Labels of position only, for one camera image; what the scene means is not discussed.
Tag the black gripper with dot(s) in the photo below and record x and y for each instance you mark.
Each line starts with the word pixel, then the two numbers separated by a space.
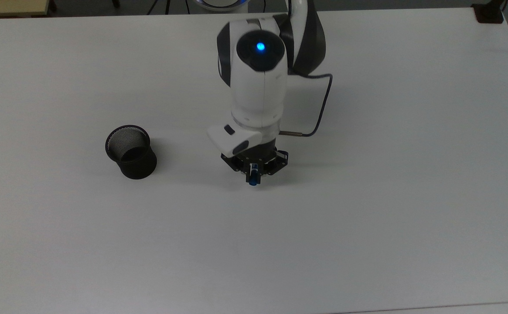
pixel 273 159

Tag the white marker with blue cap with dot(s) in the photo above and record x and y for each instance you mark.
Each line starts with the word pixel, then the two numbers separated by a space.
pixel 252 180

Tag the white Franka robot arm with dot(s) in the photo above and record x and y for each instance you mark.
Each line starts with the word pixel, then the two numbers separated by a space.
pixel 258 96

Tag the black mesh pen cup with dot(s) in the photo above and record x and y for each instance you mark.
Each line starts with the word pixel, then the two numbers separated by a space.
pixel 138 168

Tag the black stand legs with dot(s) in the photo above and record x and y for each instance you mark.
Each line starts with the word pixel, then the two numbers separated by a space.
pixel 167 6

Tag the beige wooden table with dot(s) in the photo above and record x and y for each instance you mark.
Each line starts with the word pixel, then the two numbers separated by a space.
pixel 9 6

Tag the black clamp mount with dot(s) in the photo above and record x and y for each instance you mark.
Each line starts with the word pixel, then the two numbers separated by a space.
pixel 489 13

